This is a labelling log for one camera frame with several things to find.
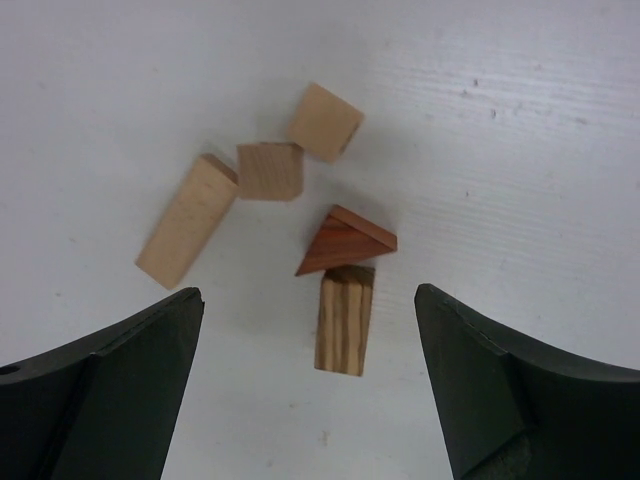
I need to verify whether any red-brown wood triangle block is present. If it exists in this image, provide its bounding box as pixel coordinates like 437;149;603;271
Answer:
295;205;398;276

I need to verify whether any striped dark wood block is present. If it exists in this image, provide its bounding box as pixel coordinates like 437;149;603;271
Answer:
314;265;375;377

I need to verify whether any long light wood block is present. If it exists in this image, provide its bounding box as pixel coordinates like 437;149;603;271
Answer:
136;153;239;289

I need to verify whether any light wood cylinder block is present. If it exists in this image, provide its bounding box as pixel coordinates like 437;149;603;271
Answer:
286;83;365;163

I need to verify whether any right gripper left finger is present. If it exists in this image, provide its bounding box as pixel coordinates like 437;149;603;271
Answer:
1;287;204;479

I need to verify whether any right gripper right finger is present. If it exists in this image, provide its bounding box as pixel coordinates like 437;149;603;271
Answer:
415;284;639;479

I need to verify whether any light wood cube block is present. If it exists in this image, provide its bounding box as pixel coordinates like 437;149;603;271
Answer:
236;142;304;202

